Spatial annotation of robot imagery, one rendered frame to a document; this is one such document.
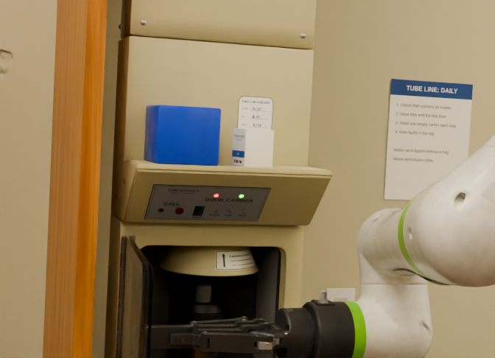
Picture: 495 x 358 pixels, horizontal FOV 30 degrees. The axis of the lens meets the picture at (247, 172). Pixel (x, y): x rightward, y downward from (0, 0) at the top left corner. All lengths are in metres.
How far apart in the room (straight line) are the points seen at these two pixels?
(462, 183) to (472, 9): 1.32
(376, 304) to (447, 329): 0.92
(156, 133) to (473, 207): 0.62
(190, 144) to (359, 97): 0.75
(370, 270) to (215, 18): 0.50
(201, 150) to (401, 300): 0.38
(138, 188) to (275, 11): 0.39
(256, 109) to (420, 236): 0.66
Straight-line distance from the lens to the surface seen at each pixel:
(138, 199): 1.46
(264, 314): 1.70
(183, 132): 1.42
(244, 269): 1.61
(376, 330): 1.35
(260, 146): 1.48
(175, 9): 1.54
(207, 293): 1.67
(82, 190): 1.42
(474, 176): 0.95
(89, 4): 1.42
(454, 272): 0.95
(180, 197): 1.46
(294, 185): 1.49
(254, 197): 1.49
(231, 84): 1.55
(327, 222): 2.09
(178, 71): 1.53
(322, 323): 1.32
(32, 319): 1.97
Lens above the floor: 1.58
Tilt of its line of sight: 3 degrees down
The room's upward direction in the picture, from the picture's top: 3 degrees clockwise
